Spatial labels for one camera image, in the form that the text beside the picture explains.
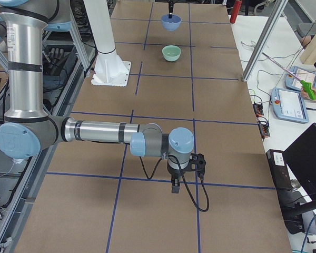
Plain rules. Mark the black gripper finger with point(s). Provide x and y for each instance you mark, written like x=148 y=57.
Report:
x=171 y=6

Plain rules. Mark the blue bowl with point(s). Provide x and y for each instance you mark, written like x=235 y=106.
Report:
x=170 y=22

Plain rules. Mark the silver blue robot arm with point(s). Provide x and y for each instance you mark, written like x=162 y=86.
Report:
x=28 y=128

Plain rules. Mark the green bowl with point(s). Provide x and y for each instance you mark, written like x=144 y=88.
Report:
x=171 y=53

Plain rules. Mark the red bottle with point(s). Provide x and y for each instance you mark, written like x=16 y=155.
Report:
x=235 y=11

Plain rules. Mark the black box device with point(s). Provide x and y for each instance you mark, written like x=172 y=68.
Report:
x=279 y=170

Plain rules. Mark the lower orange black connector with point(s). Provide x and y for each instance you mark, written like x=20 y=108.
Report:
x=264 y=126

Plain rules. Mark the orange black connector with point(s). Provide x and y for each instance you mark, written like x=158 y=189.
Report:
x=257 y=106
x=264 y=126

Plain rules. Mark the upper orange black connector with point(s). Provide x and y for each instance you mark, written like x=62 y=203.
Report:
x=257 y=106

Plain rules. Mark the black laptop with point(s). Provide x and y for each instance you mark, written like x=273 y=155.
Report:
x=300 y=156

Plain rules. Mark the near teach pendant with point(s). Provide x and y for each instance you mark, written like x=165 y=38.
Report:
x=289 y=105

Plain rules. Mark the teach pendant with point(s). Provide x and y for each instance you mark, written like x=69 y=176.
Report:
x=289 y=105
x=308 y=76

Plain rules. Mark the far teach pendant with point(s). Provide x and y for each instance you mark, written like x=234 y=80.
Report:
x=308 y=76

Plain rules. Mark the wooden beam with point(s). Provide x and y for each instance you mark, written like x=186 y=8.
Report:
x=309 y=46

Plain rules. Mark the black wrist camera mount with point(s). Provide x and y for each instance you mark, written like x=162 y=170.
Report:
x=196 y=164

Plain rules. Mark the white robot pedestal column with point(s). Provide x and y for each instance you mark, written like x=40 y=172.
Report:
x=109 y=68

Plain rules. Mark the aluminium frame post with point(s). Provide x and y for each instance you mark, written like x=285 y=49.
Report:
x=265 y=34

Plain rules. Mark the green handled grabber tool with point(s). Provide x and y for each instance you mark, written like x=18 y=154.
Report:
x=307 y=86

